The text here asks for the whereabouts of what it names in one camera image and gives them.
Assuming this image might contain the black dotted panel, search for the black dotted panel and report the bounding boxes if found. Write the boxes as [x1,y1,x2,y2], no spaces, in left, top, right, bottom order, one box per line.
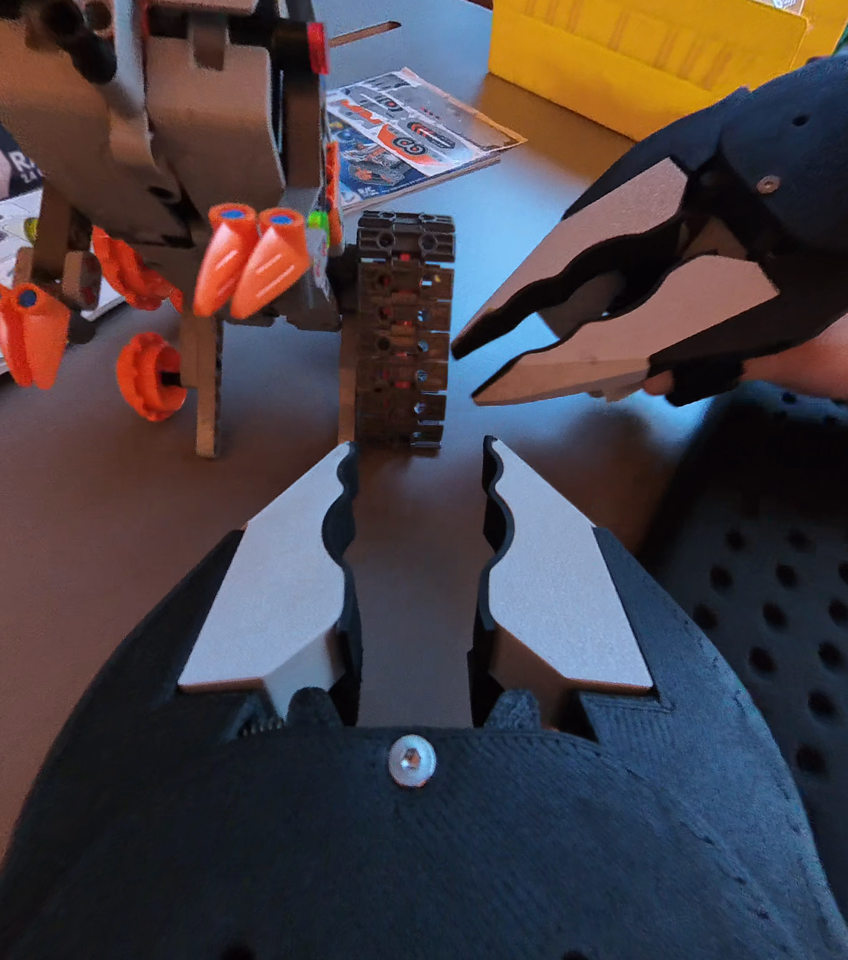
[641,382,848,924]

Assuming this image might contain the dark grey toy track belt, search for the dark grey toy track belt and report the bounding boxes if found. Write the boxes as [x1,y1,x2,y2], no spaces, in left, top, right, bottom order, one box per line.
[337,210,458,456]

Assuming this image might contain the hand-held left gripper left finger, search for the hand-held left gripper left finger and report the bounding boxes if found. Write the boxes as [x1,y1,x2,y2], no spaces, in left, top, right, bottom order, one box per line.
[178,441,363,727]

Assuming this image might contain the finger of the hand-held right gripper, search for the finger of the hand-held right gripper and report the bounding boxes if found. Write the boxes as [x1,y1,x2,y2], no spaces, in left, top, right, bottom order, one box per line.
[451,156,695,361]
[471,255,782,408]

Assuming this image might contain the sticker sheet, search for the sticker sheet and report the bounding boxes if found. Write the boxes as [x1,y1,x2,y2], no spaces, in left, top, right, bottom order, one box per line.
[323,67,528,179]

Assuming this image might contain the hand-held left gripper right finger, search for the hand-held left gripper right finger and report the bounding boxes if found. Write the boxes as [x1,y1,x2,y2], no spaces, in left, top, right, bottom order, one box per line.
[467,436,655,727]

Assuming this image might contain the yellow storage bin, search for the yellow storage bin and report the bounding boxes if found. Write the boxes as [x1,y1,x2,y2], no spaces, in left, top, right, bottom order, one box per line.
[487,0,848,141]

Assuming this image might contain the person's right hand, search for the person's right hand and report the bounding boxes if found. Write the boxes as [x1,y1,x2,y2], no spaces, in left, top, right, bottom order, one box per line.
[643,285,848,406]

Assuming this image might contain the grey desk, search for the grey desk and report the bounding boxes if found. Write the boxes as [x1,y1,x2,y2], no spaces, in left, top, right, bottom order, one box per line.
[0,0,848,960]

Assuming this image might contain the grey orange block toy robot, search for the grey orange block toy robot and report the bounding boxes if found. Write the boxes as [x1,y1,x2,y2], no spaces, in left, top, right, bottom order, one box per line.
[0,0,344,460]

